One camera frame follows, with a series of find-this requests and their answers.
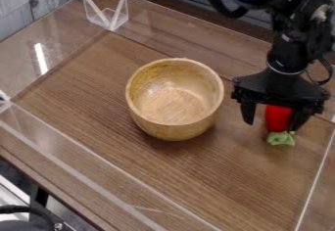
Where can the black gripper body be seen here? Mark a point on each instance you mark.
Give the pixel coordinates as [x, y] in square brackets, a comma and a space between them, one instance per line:
[289, 91]

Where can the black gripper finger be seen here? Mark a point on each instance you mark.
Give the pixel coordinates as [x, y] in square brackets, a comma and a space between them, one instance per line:
[299, 117]
[247, 109]

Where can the red plush strawberry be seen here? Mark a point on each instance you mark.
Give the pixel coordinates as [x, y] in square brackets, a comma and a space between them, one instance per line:
[278, 119]

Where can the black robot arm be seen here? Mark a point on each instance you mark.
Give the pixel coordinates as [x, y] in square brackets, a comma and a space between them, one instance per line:
[303, 40]

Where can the wooden bowl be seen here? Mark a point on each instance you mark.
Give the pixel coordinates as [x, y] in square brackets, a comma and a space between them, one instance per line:
[174, 95]

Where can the clear acrylic tray walls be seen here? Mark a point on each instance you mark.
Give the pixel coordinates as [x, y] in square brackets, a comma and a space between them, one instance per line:
[67, 131]

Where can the black metal table frame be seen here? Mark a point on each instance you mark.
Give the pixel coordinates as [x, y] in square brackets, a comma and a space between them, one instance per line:
[52, 214]

